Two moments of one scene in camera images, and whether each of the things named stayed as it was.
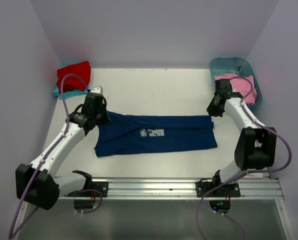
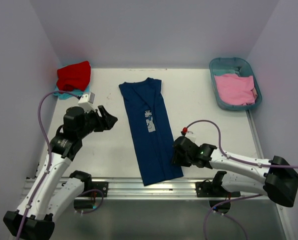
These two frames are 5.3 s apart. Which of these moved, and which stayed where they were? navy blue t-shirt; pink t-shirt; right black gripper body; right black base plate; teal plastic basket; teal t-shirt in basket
Moved: navy blue t-shirt; right black gripper body
Stayed: teal plastic basket; right black base plate; pink t-shirt; teal t-shirt in basket
